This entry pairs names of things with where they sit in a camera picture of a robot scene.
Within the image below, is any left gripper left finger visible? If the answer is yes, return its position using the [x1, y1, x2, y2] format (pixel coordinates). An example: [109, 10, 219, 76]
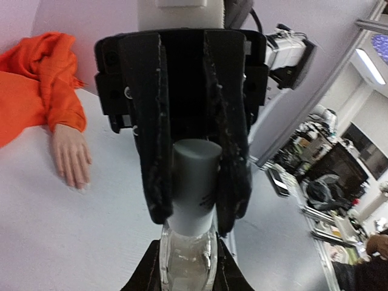
[121, 240, 161, 291]

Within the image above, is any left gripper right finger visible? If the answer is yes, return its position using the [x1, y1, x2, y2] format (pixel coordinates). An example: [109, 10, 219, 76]
[213, 237, 254, 291]

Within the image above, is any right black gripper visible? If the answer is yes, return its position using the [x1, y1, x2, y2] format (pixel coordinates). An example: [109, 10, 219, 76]
[94, 28, 269, 236]

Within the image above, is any clear nail polish bottle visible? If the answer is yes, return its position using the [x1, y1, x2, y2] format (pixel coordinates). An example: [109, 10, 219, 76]
[159, 224, 218, 291]

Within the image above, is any white nail polish cap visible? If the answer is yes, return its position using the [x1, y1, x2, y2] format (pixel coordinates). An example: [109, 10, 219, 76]
[168, 139, 222, 236]

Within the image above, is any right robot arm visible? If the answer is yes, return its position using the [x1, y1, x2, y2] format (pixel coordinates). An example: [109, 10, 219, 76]
[94, 1, 269, 236]

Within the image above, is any mannequin hand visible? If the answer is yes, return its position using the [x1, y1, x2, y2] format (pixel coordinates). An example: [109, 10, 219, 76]
[52, 124, 92, 190]

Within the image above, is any orange hoodie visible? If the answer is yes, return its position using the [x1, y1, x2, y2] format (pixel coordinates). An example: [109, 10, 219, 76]
[1, 32, 87, 146]

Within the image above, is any aluminium front rail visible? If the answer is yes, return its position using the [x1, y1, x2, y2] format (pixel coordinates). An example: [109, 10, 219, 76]
[226, 229, 238, 265]

